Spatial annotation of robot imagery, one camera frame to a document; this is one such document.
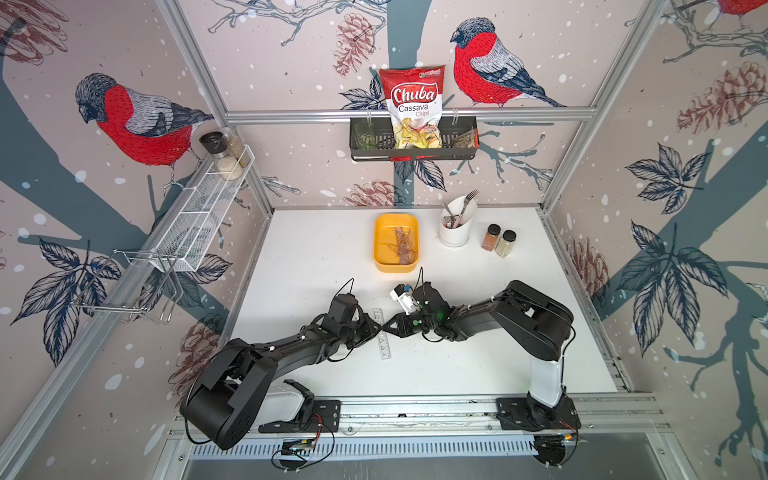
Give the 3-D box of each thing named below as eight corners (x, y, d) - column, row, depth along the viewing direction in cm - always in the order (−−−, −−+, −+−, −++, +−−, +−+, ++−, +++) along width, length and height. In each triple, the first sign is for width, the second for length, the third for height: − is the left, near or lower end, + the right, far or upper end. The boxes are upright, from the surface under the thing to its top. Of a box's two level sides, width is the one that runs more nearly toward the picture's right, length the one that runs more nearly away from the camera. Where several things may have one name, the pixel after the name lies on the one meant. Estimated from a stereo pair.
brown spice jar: (483, 250, 109) (489, 234, 101) (480, 240, 112) (486, 223, 105) (495, 250, 109) (502, 234, 101) (492, 240, 112) (498, 223, 105)
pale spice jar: (497, 257, 107) (504, 241, 100) (494, 246, 110) (501, 230, 103) (510, 257, 107) (518, 241, 100) (506, 246, 110) (514, 230, 103)
